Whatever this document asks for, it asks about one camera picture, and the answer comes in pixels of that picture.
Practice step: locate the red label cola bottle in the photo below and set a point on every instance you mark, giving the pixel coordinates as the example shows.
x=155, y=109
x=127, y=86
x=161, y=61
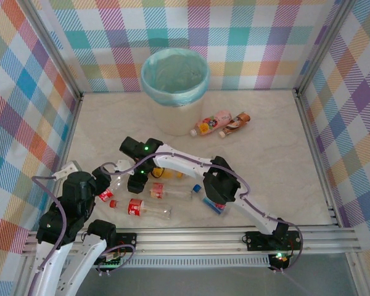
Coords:
x=135, y=208
x=115, y=185

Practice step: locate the small clear labelled bottle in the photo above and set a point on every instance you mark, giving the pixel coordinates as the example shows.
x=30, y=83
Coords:
x=156, y=189

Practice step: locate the orange juice bottle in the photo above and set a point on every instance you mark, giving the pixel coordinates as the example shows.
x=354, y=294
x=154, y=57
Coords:
x=168, y=175

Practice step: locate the blue cap water bottle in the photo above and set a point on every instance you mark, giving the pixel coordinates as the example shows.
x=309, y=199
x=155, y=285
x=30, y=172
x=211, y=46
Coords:
x=197, y=188

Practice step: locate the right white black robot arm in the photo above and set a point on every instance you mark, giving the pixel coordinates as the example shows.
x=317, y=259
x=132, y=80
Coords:
x=185, y=161

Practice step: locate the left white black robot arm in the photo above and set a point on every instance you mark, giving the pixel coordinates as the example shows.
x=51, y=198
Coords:
x=89, y=256

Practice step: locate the cream round waste bin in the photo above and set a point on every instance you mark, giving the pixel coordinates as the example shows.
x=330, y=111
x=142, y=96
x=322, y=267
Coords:
x=179, y=120

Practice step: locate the teal plastic bin liner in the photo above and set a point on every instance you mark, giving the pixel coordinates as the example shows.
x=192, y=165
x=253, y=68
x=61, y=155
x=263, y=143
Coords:
x=172, y=71

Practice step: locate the left green circuit board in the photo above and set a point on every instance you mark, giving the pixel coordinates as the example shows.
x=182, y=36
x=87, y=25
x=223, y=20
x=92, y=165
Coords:
x=111, y=263

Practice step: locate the green circuit board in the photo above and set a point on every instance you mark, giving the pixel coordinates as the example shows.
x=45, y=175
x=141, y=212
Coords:
x=111, y=263
x=279, y=258

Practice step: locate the pink label plastic bottle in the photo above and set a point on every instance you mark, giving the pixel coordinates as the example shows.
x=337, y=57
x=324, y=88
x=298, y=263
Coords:
x=211, y=122

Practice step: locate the brown label plastic bottle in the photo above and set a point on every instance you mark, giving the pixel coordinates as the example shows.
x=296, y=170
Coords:
x=235, y=122

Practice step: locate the right green circuit board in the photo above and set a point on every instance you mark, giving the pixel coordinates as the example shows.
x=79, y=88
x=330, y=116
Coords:
x=279, y=258

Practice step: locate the aluminium side rail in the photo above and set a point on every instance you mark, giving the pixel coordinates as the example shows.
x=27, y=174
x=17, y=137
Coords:
x=66, y=154
x=316, y=154

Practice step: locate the black left mount plate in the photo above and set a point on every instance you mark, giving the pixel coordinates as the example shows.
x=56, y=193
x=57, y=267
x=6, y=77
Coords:
x=128, y=242

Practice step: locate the black mount plate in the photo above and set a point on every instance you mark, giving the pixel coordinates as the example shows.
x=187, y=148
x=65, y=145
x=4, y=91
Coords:
x=254, y=240
x=128, y=242

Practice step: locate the aluminium front rail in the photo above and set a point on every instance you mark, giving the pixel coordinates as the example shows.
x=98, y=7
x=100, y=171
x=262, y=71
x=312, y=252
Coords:
x=188, y=240

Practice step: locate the aluminium frame post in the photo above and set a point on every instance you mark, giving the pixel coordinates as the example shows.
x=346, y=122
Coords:
x=357, y=277
x=53, y=46
x=21, y=283
x=323, y=46

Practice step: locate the black right mount plate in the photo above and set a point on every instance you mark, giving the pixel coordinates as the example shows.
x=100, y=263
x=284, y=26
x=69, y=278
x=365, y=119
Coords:
x=254, y=240

